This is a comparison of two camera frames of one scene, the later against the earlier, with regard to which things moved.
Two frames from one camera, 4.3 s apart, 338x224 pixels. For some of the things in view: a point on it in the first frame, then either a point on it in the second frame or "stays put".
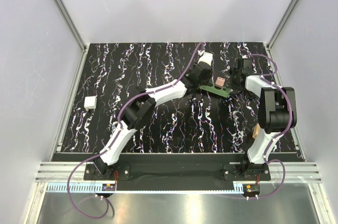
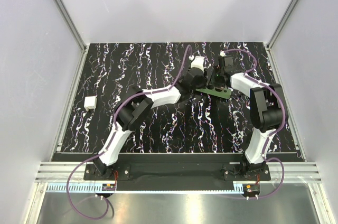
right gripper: (234, 72) → (212, 82)
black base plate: (178, 167) stays put
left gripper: (206, 81) stays put
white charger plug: (90, 102) stays put
